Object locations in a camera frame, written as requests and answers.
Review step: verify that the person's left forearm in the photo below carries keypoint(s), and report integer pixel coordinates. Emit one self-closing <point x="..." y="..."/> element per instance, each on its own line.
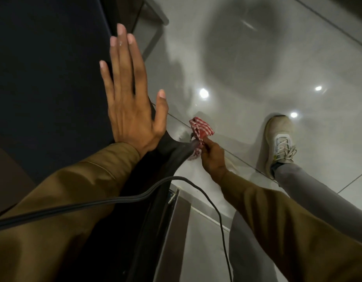
<point x="66" y="185"/>

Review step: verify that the red white checkered cloth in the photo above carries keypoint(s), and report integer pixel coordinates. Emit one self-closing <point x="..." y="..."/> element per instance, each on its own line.
<point x="202" y="128"/>

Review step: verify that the dark blue chair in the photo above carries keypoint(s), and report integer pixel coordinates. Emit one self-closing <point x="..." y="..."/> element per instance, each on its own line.
<point x="51" y="85"/>

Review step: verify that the person's right leg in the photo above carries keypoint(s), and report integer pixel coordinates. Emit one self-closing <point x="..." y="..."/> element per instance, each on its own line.
<point x="316" y="196"/>

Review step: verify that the person's right white shoe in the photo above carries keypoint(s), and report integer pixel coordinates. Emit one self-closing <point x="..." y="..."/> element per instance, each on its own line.
<point x="279" y="143"/>

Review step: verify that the person's right forearm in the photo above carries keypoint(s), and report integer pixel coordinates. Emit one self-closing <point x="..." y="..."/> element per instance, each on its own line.
<point x="286" y="232"/>

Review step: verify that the person's left hand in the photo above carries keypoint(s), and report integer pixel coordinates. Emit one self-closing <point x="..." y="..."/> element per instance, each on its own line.
<point x="131" y="114"/>

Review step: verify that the person's leg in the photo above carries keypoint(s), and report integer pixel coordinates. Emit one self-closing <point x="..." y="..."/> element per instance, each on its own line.
<point x="316" y="196"/>
<point x="248" y="255"/>

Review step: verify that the person's left leg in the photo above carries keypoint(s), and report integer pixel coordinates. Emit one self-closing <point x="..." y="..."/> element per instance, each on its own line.
<point x="248" y="255"/>

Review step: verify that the person's right hand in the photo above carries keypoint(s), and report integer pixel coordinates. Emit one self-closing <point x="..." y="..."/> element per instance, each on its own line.
<point x="214" y="161"/>

